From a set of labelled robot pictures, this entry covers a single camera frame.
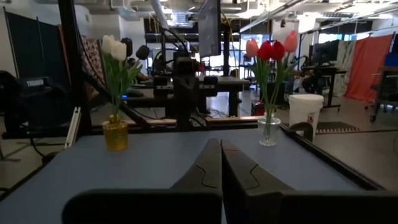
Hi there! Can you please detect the white hanging cloth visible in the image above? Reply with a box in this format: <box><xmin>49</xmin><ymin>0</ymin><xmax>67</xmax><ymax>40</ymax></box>
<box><xmin>333</xmin><ymin>39</ymin><xmax>356</xmax><ymax>98</ymax></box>

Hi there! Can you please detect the black rig frame post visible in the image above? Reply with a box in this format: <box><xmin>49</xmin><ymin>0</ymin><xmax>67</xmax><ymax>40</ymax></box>
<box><xmin>57</xmin><ymin>0</ymin><xmax>93</xmax><ymax>138</ymax></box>

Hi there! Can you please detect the red artificial tulip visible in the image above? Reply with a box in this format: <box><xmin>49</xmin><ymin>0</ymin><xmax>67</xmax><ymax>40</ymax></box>
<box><xmin>257</xmin><ymin>40</ymin><xmax>276</xmax><ymax>125</ymax></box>
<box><xmin>266</xmin><ymin>40</ymin><xmax>286</xmax><ymax>125</ymax></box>

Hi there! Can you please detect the black monitor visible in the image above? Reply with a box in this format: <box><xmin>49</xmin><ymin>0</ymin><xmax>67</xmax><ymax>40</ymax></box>
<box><xmin>312</xmin><ymin>39</ymin><xmax>340</xmax><ymax>65</ymax></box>

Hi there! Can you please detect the red box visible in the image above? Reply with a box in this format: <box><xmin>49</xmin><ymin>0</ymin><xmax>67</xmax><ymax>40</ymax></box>
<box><xmin>250</xmin><ymin>100</ymin><xmax>266</xmax><ymax>117</ymax></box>

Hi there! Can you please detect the white plastic bucket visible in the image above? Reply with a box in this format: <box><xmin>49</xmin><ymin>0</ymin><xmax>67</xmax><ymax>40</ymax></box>
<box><xmin>288</xmin><ymin>93</ymin><xmax>325</xmax><ymax>139</ymax></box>

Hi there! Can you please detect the clear glass vase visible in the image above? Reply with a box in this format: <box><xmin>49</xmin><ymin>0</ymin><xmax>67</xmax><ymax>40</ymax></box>
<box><xmin>257</xmin><ymin>112</ymin><xmax>282</xmax><ymax>147</ymax></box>

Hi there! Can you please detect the black box with white label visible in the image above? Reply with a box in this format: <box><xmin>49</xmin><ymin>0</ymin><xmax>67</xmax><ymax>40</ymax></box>
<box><xmin>0</xmin><ymin>70</ymin><xmax>74</xmax><ymax>139</ymax></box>

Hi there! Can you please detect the patterned cloth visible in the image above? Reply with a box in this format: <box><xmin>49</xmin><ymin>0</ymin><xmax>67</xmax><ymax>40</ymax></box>
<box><xmin>80</xmin><ymin>34</ymin><xmax>106</xmax><ymax>86</ymax></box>

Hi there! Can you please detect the black curved cable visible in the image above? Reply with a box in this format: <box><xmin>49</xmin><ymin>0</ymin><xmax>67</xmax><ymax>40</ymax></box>
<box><xmin>288</xmin><ymin>121</ymin><xmax>315</xmax><ymax>142</ymax></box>

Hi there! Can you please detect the gold glass vase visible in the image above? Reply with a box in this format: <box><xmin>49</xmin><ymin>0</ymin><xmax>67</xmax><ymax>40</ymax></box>
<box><xmin>102</xmin><ymin>114</ymin><xmax>129</xmax><ymax>152</ymax></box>

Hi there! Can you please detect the aluminium rail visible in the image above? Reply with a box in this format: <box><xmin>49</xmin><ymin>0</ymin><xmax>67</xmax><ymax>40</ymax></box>
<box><xmin>63</xmin><ymin>106</ymin><xmax>82</xmax><ymax>150</ymax></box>

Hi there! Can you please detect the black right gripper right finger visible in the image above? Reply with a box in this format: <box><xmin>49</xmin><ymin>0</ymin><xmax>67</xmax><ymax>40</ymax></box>
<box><xmin>220</xmin><ymin>139</ymin><xmax>295</xmax><ymax>224</ymax></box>

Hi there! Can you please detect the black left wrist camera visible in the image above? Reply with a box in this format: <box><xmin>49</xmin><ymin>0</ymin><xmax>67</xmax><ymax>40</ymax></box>
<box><xmin>174</xmin><ymin>51</ymin><xmax>200</xmax><ymax>75</ymax></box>

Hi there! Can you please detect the black desk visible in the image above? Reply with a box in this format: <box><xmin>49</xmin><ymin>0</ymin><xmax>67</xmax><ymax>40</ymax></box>
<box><xmin>300</xmin><ymin>64</ymin><xmax>348</xmax><ymax>112</ymax></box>
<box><xmin>198</xmin><ymin>75</ymin><xmax>251</xmax><ymax>118</ymax></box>

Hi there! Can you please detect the person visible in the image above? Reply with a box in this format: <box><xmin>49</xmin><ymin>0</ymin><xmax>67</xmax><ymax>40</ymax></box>
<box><xmin>127</xmin><ymin>57</ymin><xmax>154</xmax><ymax>83</ymax></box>

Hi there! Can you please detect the dark blue partition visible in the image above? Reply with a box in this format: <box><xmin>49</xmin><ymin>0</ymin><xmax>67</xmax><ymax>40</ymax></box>
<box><xmin>3</xmin><ymin>7</ymin><xmax>65</xmax><ymax>82</ymax></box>

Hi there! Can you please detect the hanging dark grey panel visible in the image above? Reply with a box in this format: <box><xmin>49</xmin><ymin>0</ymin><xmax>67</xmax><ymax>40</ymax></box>
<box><xmin>197</xmin><ymin>0</ymin><xmax>223</xmax><ymax>59</ymax></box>

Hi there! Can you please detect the black cart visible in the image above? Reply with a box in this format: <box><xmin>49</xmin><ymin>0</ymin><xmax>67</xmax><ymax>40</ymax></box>
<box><xmin>369</xmin><ymin>52</ymin><xmax>398</xmax><ymax>123</ymax></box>

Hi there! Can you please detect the pink artificial tulip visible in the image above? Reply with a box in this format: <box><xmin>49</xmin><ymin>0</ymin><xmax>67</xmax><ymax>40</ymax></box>
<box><xmin>267</xmin><ymin>30</ymin><xmax>299</xmax><ymax>125</ymax></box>
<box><xmin>245</xmin><ymin>38</ymin><xmax>274</xmax><ymax>125</ymax></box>

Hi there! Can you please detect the orange curtain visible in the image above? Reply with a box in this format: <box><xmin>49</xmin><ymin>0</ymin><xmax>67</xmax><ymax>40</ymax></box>
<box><xmin>343</xmin><ymin>33</ymin><xmax>395</xmax><ymax>104</ymax></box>

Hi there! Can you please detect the black floor mat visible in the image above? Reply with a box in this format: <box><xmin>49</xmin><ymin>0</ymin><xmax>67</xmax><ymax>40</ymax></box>
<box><xmin>315</xmin><ymin>121</ymin><xmax>361</xmax><ymax>135</ymax></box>

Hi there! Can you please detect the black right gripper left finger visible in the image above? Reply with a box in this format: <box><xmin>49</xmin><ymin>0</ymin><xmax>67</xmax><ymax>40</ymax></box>
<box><xmin>169</xmin><ymin>138</ymin><xmax>223</xmax><ymax>197</ymax></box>

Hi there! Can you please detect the white artificial tulip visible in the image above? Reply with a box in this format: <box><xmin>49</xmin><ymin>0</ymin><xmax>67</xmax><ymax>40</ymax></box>
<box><xmin>110</xmin><ymin>40</ymin><xmax>144</xmax><ymax>122</ymax></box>
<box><xmin>101</xmin><ymin>34</ymin><xmax>125</xmax><ymax>122</ymax></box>

